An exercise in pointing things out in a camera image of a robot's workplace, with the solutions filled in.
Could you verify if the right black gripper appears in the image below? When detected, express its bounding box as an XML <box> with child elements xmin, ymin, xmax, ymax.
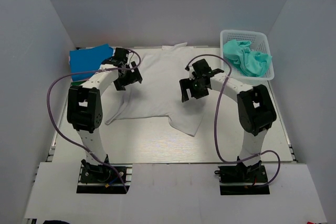
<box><xmin>180</xmin><ymin>76</ymin><xmax>210</xmax><ymax>102</ymax></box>

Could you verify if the white t shirt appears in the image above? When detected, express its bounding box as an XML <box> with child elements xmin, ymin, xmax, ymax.
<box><xmin>104</xmin><ymin>43</ymin><xmax>206</xmax><ymax>136</ymax></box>

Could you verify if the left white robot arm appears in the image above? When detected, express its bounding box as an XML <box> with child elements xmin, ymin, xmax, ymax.
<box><xmin>67</xmin><ymin>48</ymin><xmax>142</xmax><ymax>182</ymax></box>

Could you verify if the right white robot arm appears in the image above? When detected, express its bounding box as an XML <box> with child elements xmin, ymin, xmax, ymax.
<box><xmin>180</xmin><ymin>59</ymin><xmax>277</xmax><ymax>182</ymax></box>

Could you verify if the blue folded t shirt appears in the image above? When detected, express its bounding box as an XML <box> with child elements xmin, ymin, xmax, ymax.
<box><xmin>69</xmin><ymin>44</ymin><xmax>114</xmax><ymax>73</ymax></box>

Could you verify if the white plastic basket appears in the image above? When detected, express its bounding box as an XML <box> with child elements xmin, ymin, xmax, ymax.
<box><xmin>220</xmin><ymin>29</ymin><xmax>275</xmax><ymax>82</ymax></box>

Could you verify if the teal t shirt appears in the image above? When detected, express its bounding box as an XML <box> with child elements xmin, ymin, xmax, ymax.
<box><xmin>223</xmin><ymin>40</ymin><xmax>272</xmax><ymax>77</ymax></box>

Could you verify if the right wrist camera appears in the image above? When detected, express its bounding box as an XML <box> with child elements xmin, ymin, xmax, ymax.
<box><xmin>185</xmin><ymin>66</ymin><xmax>199</xmax><ymax>80</ymax></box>

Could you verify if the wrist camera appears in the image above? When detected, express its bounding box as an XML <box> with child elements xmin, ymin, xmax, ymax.
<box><xmin>185</xmin><ymin>66</ymin><xmax>199</xmax><ymax>80</ymax></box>
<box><xmin>127</xmin><ymin>50</ymin><xmax>134</xmax><ymax>65</ymax></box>

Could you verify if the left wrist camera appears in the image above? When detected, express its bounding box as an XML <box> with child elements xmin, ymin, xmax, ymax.
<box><xmin>127</xmin><ymin>50</ymin><xmax>134</xmax><ymax>65</ymax></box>

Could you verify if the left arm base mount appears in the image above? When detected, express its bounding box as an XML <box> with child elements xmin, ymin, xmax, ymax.
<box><xmin>76</xmin><ymin>163</ymin><xmax>132</xmax><ymax>195</ymax></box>

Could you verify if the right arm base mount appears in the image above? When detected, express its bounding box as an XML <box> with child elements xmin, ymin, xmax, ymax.
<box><xmin>214</xmin><ymin>165</ymin><xmax>270</xmax><ymax>196</ymax></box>

